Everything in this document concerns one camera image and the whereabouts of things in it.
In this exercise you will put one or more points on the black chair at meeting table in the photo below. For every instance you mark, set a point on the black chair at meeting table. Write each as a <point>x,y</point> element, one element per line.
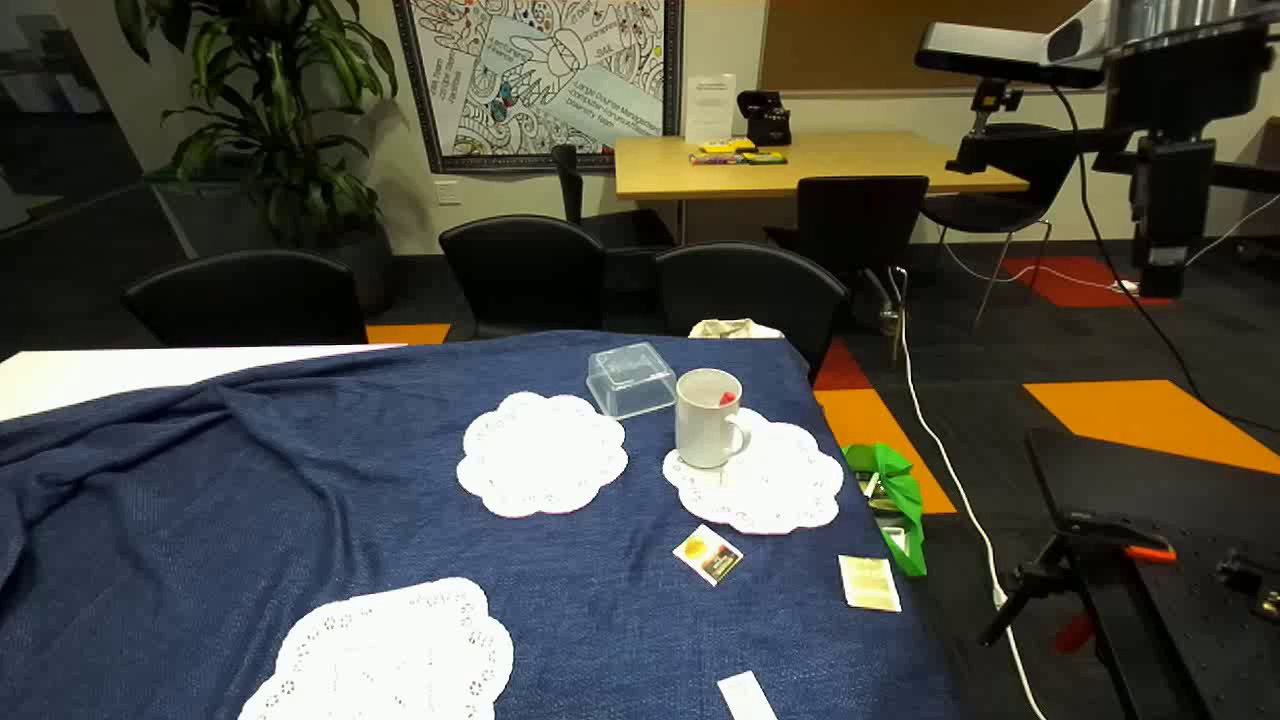
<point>857,230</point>

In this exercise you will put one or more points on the wooden meeting table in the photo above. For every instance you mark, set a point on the wooden meeting table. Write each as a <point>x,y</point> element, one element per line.
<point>674,171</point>

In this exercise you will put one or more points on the blue denim tablecloth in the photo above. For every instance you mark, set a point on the blue denim tablecloth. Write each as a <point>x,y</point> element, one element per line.
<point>159,546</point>

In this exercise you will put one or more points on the tea bag packet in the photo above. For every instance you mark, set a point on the tea bag packet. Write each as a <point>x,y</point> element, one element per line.
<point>708,555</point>

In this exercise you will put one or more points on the white paper slip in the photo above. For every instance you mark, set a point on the white paper slip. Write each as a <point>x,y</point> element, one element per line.
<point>747,698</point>

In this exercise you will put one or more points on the black camera tripod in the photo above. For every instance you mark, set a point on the black camera tripod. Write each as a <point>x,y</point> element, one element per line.
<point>1117,604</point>

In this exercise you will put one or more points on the clear plastic container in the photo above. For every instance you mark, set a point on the clear plastic container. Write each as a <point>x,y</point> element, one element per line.
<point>629,382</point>

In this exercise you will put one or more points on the orange black clamp front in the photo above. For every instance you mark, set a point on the orange black clamp front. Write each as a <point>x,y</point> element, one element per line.
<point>1130,540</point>

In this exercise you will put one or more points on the black office chair right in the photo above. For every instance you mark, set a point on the black office chair right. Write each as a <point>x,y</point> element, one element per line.
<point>750,280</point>

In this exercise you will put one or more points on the black phone on table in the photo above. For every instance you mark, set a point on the black phone on table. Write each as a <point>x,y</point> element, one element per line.
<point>764,119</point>

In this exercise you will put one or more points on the pale yellow sticky note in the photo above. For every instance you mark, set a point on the pale yellow sticky note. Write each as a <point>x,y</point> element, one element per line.
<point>869,587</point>

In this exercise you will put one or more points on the potted green plant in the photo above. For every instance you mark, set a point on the potted green plant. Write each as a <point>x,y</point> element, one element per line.
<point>278,103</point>

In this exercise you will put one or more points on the framed whiteboard drawing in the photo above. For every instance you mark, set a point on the framed whiteboard drawing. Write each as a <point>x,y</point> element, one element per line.
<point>502,81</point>

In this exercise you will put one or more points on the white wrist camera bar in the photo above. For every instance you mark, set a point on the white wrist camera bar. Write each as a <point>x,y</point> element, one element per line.
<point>1065,52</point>

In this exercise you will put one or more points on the white ceramic mug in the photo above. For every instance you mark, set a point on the white ceramic mug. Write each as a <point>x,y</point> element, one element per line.
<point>706,419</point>

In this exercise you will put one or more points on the black office chair middle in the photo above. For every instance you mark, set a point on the black office chair middle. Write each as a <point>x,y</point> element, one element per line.
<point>521,273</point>

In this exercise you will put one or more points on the black office chair left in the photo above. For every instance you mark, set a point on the black office chair left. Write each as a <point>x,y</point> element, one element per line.
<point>250,296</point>

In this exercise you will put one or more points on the green bag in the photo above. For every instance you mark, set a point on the green bag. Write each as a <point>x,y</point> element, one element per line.
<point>893,499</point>

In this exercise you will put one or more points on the white doily centre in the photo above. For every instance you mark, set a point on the white doily centre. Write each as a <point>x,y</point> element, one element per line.
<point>543,452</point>

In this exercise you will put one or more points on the white doily under mug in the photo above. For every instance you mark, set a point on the white doily under mug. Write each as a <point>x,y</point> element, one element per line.
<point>777,480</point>

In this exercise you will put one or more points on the black office chair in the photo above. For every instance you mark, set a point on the black office chair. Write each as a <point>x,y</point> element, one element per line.
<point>250,296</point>
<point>750,280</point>
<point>521,273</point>

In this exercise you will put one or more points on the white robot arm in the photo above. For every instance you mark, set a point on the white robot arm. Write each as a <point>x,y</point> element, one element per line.
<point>1167,74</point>

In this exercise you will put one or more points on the white crumpled plastic bag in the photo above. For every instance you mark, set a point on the white crumpled plastic bag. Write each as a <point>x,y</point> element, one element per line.
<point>734,328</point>

